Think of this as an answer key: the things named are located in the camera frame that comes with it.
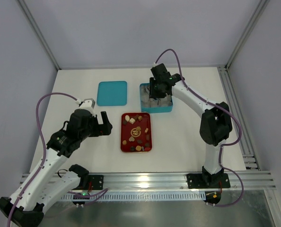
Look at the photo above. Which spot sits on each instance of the white paper cup liner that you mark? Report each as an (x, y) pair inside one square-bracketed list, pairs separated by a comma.
[(154, 106), (144, 98), (145, 104), (168, 98), (145, 89), (166, 104)]

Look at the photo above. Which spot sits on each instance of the red rectangular tray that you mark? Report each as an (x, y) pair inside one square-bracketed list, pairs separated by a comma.
[(129, 130)]

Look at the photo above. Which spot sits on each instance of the teal square tin box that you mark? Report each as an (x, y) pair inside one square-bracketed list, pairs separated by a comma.
[(155, 110)]

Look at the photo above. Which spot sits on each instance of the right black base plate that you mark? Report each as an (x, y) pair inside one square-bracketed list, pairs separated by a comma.
[(205, 181)]

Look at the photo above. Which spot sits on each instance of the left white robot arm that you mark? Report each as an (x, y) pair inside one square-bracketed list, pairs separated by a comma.
[(28, 204)]

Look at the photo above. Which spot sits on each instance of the white slotted cable duct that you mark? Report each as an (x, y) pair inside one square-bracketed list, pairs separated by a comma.
[(142, 195)]

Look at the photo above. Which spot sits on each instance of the aluminium rail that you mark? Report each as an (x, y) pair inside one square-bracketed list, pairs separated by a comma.
[(245, 143), (251, 179)]

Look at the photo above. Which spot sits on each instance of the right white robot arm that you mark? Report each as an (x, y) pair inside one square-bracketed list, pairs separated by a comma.
[(215, 125)]

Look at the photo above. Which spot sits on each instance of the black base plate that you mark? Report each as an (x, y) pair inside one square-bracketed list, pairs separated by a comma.
[(95, 182), (205, 181)]

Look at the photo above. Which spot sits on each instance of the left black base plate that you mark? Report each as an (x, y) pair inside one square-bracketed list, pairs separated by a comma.
[(95, 182)]

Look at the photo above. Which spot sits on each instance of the aluminium front rail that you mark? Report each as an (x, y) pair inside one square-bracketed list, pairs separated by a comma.
[(251, 179)]

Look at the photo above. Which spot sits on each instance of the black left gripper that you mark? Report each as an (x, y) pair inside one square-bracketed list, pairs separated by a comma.
[(99, 127)]

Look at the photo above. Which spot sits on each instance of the white square chocolate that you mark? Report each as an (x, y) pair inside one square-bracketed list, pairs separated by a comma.
[(132, 121)]

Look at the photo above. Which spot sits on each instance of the teal tin lid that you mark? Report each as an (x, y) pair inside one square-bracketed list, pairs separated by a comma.
[(112, 93)]

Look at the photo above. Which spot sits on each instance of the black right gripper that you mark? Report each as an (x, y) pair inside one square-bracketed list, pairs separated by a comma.
[(156, 91)]

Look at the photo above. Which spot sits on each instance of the right side aluminium rail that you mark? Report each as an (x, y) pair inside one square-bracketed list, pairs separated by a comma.
[(245, 143)]

